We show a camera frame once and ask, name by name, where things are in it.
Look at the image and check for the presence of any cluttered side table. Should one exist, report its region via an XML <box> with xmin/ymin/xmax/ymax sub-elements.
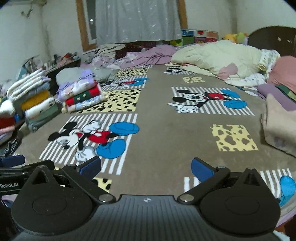
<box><xmin>17</xmin><ymin>52</ymin><xmax>81</xmax><ymax>79</ymax></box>

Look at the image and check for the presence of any colourful foam play mat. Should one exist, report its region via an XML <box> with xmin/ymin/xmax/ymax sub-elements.
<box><xmin>182</xmin><ymin>29</ymin><xmax>219</xmax><ymax>45</ymax></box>

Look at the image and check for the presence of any white striped folded blanket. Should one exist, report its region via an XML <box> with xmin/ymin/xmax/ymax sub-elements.
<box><xmin>6</xmin><ymin>69</ymin><xmax>51</xmax><ymax>102</ymax></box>

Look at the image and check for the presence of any green striped pillow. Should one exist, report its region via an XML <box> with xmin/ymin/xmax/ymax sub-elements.
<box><xmin>275</xmin><ymin>85</ymin><xmax>296</xmax><ymax>102</ymax></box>

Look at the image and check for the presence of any red green folded garment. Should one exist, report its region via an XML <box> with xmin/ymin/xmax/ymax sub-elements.
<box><xmin>65</xmin><ymin>85</ymin><xmax>101</xmax><ymax>106</ymax></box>

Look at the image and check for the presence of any pink pillow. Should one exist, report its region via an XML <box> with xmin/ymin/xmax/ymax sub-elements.
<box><xmin>267</xmin><ymin>56</ymin><xmax>296</xmax><ymax>93</ymax></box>

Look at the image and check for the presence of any black striped garment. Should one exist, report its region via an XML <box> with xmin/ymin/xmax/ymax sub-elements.
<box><xmin>0</xmin><ymin>135</ymin><xmax>22</xmax><ymax>159</ymax></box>

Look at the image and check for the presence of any yellow plush toy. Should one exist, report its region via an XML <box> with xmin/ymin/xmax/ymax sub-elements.
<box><xmin>222</xmin><ymin>32</ymin><xmax>248</xmax><ymax>44</ymax></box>

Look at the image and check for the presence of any dark wooden headboard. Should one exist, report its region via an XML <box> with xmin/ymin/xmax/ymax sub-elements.
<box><xmin>248</xmin><ymin>26</ymin><xmax>296</xmax><ymax>57</ymax></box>

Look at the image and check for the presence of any purple pillow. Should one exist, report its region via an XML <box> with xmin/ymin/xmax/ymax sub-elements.
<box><xmin>257</xmin><ymin>84</ymin><xmax>296</xmax><ymax>111</ymax></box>

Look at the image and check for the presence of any Mickey Mouse bed blanket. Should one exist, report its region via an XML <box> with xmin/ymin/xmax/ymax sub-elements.
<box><xmin>0</xmin><ymin>64</ymin><xmax>296</xmax><ymax>209</ymax></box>

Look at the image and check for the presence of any pink knitted sweater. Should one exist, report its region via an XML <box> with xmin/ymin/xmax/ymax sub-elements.
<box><xmin>261</xmin><ymin>94</ymin><xmax>295</xmax><ymax>156</ymax></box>

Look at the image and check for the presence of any grey star curtain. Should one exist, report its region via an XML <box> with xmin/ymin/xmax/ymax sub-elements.
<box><xmin>95</xmin><ymin>0</ymin><xmax>182</xmax><ymax>45</ymax></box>

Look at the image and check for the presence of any purple crumpled blanket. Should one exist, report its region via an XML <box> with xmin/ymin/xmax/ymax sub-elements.
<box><xmin>91</xmin><ymin>45</ymin><xmax>176</xmax><ymax>70</ymax></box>

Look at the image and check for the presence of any yellow folded garment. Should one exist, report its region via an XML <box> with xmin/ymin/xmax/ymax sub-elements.
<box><xmin>21</xmin><ymin>90</ymin><xmax>51</xmax><ymax>111</ymax></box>

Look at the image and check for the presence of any cream quilted duvet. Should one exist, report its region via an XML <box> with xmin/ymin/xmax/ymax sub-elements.
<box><xmin>171</xmin><ymin>40</ymin><xmax>262</xmax><ymax>81</ymax></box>

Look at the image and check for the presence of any lavender folded garment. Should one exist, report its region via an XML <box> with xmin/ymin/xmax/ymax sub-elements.
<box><xmin>56</xmin><ymin>67</ymin><xmax>96</xmax><ymax>101</ymax></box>

